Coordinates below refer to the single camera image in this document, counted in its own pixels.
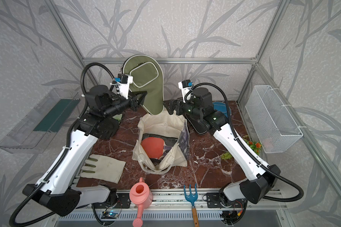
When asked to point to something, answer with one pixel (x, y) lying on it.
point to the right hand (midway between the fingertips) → (169, 100)
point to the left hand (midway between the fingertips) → (145, 92)
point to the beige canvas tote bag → (172, 124)
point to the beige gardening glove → (107, 169)
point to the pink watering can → (140, 195)
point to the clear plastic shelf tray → (33, 133)
